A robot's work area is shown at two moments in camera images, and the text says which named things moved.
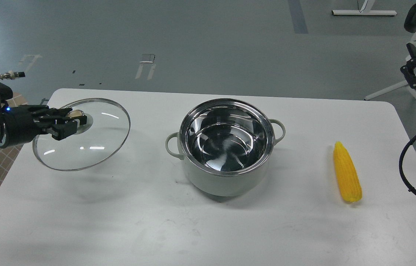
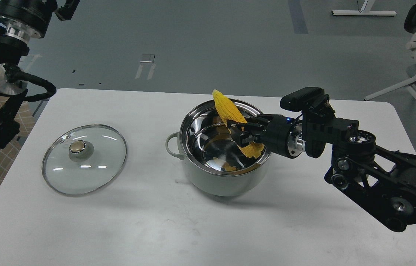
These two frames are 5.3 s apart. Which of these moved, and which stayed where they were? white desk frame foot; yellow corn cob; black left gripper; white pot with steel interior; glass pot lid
Moved: black left gripper; yellow corn cob; glass pot lid
Stayed: white pot with steel interior; white desk frame foot
